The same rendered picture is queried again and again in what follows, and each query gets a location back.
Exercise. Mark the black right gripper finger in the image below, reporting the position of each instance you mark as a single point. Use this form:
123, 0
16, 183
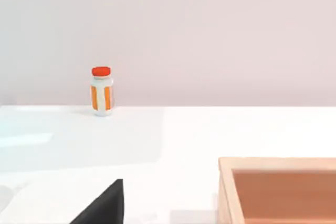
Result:
109, 205

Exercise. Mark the white bottle with red cap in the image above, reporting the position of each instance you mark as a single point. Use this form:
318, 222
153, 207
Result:
102, 95

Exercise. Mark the shallow salmon-coloured box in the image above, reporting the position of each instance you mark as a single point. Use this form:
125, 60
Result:
283, 195

